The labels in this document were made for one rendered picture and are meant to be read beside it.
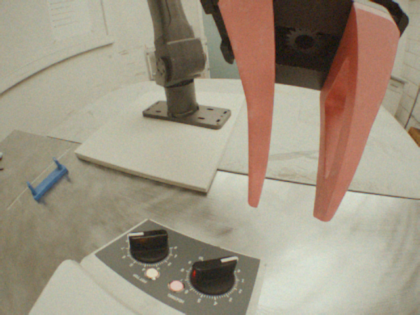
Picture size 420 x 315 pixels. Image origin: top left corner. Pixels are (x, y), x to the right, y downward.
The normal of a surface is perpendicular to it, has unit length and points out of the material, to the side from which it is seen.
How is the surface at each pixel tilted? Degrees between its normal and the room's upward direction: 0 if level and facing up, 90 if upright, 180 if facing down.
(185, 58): 77
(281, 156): 0
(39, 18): 90
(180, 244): 30
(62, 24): 90
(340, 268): 0
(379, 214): 0
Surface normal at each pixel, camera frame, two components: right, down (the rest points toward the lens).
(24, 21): 0.94, 0.15
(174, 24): 0.59, 0.28
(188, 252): 0.12, -0.97
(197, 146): -0.07, -0.74
